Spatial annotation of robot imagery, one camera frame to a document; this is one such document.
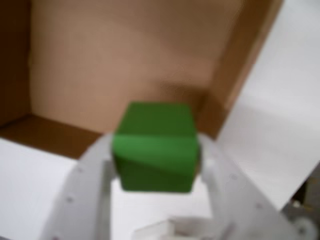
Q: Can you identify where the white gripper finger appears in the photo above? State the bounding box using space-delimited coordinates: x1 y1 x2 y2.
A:
194 132 301 240
37 132 120 240

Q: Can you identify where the green cube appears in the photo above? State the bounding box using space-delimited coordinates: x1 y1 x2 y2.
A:
111 101 201 195

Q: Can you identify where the brown cardboard box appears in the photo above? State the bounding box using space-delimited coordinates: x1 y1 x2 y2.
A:
0 0 285 161

